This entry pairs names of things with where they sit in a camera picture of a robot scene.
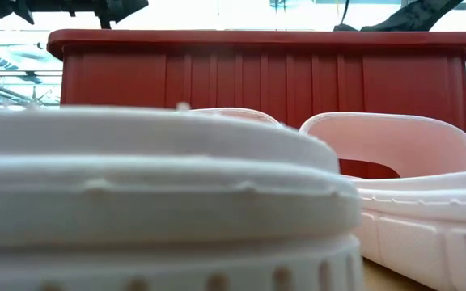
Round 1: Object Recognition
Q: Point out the pale pink foam slide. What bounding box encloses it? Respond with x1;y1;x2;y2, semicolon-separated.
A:
0;103;366;291
299;112;466;291

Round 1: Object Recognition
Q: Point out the large red plastic bin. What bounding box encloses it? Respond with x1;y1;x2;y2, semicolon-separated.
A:
46;28;466;180

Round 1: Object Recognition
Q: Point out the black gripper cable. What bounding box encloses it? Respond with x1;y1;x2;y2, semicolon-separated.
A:
339;0;350;26

